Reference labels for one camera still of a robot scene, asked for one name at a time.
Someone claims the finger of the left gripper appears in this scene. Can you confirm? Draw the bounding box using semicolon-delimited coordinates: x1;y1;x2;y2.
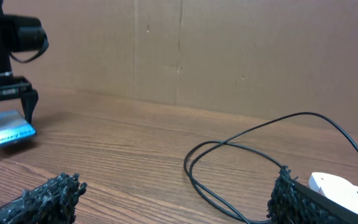
21;90;39;124

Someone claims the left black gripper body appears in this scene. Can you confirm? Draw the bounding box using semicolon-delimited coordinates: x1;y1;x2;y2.
0;77;33;101

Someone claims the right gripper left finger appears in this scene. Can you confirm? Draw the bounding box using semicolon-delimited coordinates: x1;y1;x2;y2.
0;172;87;224

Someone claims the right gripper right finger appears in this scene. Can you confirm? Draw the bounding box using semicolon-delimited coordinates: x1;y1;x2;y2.
267;166;358;224

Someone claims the blue-screen smartphone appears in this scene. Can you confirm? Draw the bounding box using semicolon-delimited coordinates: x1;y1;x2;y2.
0;110;37;147

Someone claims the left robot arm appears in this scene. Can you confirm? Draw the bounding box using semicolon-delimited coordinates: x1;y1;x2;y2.
0;0;49;123

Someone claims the white power strip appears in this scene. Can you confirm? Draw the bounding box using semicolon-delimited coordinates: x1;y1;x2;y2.
308;172;358;214

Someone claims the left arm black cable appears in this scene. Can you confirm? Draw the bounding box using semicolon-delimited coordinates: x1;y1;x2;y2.
9;32;50;64

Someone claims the black USB charging cable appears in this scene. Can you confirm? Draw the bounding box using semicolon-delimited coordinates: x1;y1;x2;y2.
183;111;358;224

